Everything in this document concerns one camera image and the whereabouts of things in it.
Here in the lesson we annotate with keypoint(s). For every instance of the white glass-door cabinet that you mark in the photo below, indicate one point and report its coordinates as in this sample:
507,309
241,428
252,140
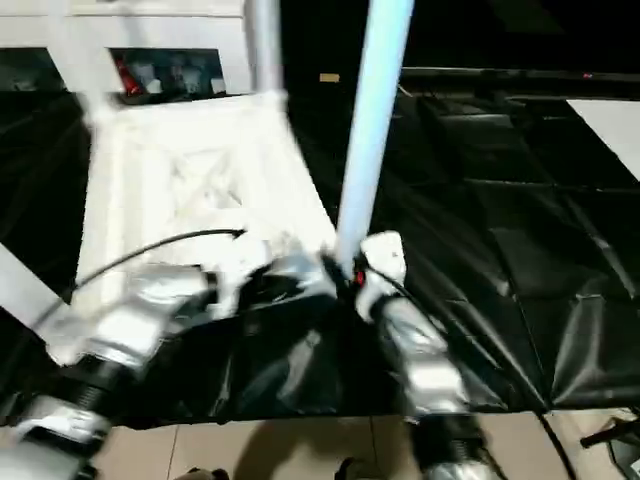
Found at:
200,30

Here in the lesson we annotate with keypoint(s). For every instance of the grey robot right foot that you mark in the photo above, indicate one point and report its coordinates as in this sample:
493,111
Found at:
352,470

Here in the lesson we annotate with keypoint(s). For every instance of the grey robot left foot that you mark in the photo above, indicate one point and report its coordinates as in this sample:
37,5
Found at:
207,475

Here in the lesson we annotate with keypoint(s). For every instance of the long black bar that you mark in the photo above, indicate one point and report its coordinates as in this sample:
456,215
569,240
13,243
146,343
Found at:
525,73

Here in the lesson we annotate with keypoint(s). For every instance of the white plastic table top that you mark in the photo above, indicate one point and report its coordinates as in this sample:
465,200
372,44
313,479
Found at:
200,175

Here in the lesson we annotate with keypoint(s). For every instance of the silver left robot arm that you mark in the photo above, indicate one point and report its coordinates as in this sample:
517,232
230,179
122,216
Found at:
150,295

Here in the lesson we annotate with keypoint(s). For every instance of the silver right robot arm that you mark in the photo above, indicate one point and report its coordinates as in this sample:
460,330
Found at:
420,340

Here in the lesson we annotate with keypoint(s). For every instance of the black floor stand base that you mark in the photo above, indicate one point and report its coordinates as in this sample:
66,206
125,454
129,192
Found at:
612,440

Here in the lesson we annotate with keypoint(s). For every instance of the small tan label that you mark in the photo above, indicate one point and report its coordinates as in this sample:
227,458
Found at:
329,77

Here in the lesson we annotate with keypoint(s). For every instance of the red bottle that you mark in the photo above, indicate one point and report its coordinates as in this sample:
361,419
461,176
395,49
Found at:
127,80

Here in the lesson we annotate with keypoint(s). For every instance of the grey robot foot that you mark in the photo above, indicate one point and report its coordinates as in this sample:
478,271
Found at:
207,475
352,470

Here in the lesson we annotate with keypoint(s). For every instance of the white flat sheet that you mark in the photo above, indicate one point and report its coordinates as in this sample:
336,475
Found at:
612,130

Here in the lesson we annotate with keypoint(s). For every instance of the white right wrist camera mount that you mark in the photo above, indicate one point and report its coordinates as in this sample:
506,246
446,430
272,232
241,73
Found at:
385,250

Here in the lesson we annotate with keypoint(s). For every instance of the white plastic table leg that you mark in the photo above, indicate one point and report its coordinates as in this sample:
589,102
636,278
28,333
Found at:
267,50
375,125
25,290
90,75

